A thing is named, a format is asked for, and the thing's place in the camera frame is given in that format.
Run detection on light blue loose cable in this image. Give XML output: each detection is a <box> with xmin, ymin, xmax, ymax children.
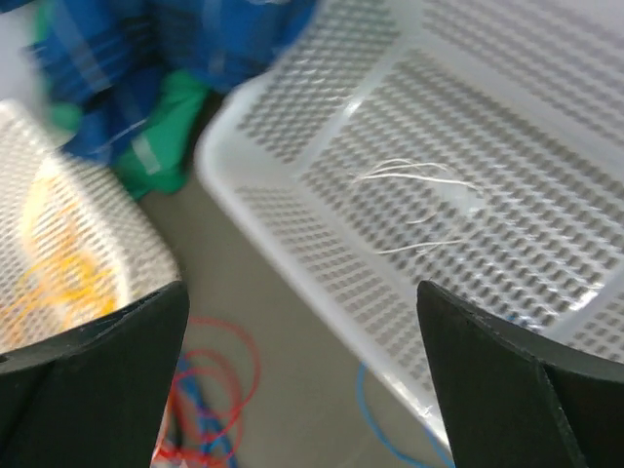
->
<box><xmin>357</xmin><ymin>363</ymin><xmax>457</xmax><ymax>468</ymax></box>

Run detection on centre white perforated basket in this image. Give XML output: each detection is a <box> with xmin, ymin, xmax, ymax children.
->
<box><xmin>1</xmin><ymin>100</ymin><xmax>180</xmax><ymax>352</ymax></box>

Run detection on thin white cable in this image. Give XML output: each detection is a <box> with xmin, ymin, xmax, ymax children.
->
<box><xmin>353</xmin><ymin>159</ymin><xmax>482</xmax><ymax>257</ymax></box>

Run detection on white perforated basket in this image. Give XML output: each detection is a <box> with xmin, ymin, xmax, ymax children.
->
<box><xmin>195</xmin><ymin>1</ymin><xmax>623</xmax><ymax>440</ymax></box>
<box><xmin>1</xmin><ymin>100</ymin><xmax>180</xmax><ymax>352</ymax></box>

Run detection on blue plaid shirt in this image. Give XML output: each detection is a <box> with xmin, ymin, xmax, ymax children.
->
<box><xmin>31</xmin><ymin>1</ymin><xmax>318</xmax><ymax>165</ymax></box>

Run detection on right white perforated basket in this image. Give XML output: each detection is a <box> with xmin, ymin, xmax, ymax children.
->
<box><xmin>195</xmin><ymin>1</ymin><xmax>623</xmax><ymax>440</ymax></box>

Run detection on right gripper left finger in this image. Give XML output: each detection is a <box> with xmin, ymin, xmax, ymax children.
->
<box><xmin>1</xmin><ymin>281</ymin><xmax>189</xmax><ymax>468</ymax></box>

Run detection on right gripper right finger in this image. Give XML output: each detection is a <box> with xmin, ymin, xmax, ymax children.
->
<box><xmin>416</xmin><ymin>281</ymin><xmax>623</xmax><ymax>467</ymax></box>

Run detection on yellow thin cable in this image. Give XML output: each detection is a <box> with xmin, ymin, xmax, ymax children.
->
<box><xmin>0</xmin><ymin>233</ymin><xmax>118</xmax><ymax>337</ymax></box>

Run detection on green cloth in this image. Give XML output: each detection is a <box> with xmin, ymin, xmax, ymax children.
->
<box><xmin>33</xmin><ymin>9</ymin><xmax>211</xmax><ymax>201</ymax></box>

